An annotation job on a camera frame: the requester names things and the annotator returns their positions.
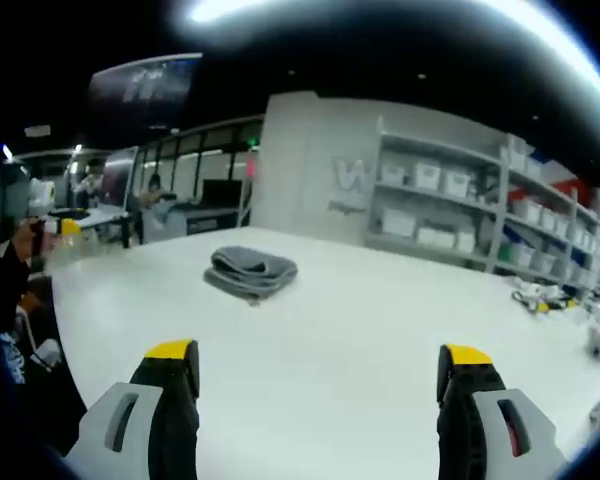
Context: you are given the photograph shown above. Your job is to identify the grey towel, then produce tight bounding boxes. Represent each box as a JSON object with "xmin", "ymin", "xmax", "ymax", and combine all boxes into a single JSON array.
[{"xmin": 203, "ymin": 245, "xmax": 299, "ymax": 307}]

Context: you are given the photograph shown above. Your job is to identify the person's left hand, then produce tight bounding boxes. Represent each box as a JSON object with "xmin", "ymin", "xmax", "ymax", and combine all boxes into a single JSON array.
[{"xmin": 9, "ymin": 219, "xmax": 47, "ymax": 264}]

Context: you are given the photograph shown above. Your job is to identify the white background table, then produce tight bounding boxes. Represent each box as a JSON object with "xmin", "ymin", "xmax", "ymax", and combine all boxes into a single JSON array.
[{"xmin": 49, "ymin": 205, "xmax": 132, "ymax": 249}]

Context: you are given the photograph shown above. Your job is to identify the white worn device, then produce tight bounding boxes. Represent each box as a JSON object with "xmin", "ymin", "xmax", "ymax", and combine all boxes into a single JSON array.
[{"xmin": 28, "ymin": 338, "xmax": 62, "ymax": 372}]

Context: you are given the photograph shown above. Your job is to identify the dark background desk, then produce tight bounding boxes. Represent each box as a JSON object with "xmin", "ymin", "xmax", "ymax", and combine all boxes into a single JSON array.
[{"xmin": 185, "ymin": 201, "xmax": 252, "ymax": 235}]

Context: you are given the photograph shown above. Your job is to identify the pile of small tools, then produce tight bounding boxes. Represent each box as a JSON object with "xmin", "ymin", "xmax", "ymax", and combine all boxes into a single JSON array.
[{"xmin": 510, "ymin": 280, "xmax": 581, "ymax": 315}]

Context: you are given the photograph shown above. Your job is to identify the dark hanging screen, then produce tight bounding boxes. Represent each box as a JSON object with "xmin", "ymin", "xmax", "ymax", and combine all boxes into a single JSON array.
[{"xmin": 86, "ymin": 52, "xmax": 204, "ymax": 110}]

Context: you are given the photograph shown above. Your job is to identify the black monitor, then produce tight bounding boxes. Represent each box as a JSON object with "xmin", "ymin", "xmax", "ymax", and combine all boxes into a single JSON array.
[{"xmin": 201, "ymin": 179, "xmax": 244, "ymax": 205}]

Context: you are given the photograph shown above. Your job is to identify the grey metal shelving unit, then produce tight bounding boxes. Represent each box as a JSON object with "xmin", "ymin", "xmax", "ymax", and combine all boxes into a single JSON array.
[{"xmin": 363, "ymin": 115, "xmax": 600, "ymax": 297}]

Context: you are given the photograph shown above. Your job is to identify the rows of white storage bins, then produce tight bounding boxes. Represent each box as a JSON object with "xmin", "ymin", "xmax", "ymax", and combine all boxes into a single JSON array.
[{"xmin": 379, "ymin": 137, "xmax": 600, "ymax": 284}]

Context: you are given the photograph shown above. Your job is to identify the bright ceiling light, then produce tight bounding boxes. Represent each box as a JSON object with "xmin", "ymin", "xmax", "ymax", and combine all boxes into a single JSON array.
[{"xmin": 177, "ymin": 0, "xmax": 341, "ymax": 31}]

